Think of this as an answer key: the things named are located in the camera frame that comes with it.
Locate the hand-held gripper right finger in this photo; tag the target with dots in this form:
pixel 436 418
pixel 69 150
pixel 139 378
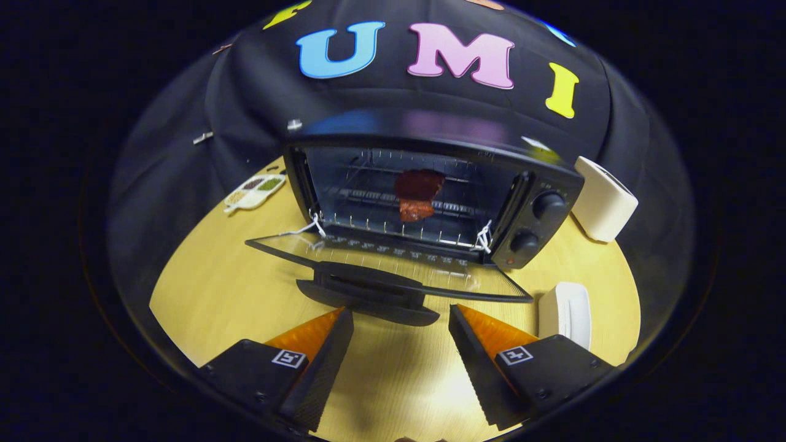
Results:
pixel 479 368

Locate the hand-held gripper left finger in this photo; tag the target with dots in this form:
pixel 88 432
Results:
pixel 322 371

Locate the reddish brown meat piece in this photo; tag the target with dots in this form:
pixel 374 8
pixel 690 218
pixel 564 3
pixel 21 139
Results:
pixel 419 187

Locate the black toaster oven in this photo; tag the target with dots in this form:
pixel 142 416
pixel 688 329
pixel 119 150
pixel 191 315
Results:
pixel 430 126

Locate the white bread toaster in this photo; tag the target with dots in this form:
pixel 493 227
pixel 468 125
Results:
pixel 605 199

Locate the white rectangular tray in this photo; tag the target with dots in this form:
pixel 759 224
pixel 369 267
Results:
pixel 565 313

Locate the white divided dish with grains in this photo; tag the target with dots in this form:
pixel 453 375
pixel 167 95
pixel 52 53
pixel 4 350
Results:
pixel 253 193

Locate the black backdrop cloth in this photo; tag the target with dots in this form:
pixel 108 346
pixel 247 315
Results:
pixel 166 184

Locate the silver cloth clip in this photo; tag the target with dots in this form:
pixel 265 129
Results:
pixel 203 138

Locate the red cloth clip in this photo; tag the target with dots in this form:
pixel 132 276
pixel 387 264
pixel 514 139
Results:
pixel 222 49

